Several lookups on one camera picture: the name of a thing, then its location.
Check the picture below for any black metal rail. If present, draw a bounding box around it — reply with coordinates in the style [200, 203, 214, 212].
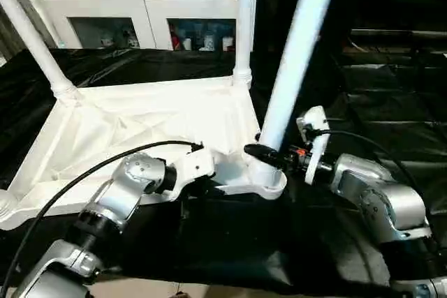
[349, 27, 447, 38]

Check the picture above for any white plastic table leg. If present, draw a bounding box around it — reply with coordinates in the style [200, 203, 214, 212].
[232, 0, 256, 90]
[0, 0, 82, 104]
[256, 0, 344, 154]

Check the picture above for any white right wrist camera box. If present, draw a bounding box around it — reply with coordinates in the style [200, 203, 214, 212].
[296, 105, 331, 186]

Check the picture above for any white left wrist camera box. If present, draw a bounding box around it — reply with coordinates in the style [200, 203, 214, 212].
[170, 145, 218, 195]

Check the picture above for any grey curtain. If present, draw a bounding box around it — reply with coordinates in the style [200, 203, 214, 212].
[0, 1, 23, 63]

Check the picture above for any white plastic table top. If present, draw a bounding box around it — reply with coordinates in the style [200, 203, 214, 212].
[0, 75, 288, 232]

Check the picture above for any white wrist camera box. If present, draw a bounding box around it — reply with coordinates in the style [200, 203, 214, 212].
[296, 105, 331, 186]
[170, 145, 218, 195]

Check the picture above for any black mat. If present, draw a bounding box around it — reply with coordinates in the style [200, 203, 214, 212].
[0, 45, 447, 295]

